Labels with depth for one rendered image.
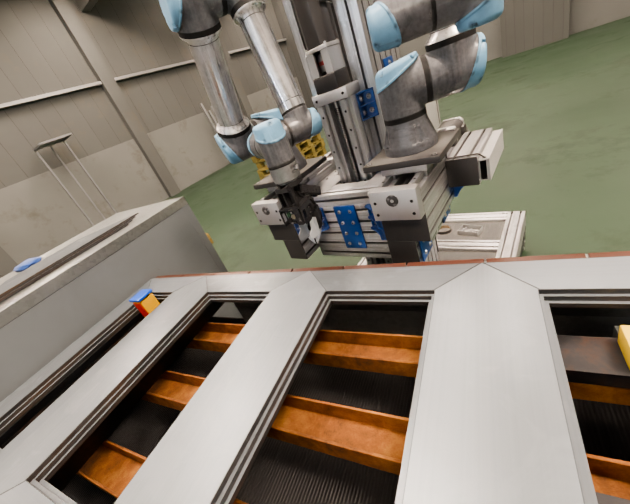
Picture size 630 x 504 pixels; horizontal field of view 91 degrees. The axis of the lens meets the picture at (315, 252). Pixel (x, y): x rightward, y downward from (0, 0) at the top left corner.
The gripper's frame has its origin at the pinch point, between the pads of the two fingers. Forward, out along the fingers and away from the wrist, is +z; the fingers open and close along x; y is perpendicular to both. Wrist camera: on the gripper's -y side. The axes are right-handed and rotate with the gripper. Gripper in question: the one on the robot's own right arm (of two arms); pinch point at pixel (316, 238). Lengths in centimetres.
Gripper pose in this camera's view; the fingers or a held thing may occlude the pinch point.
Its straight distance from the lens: 94.2
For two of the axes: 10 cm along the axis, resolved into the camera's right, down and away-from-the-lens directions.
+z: 3.4, 8.2, 4.6
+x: 8.6, -0.7, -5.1
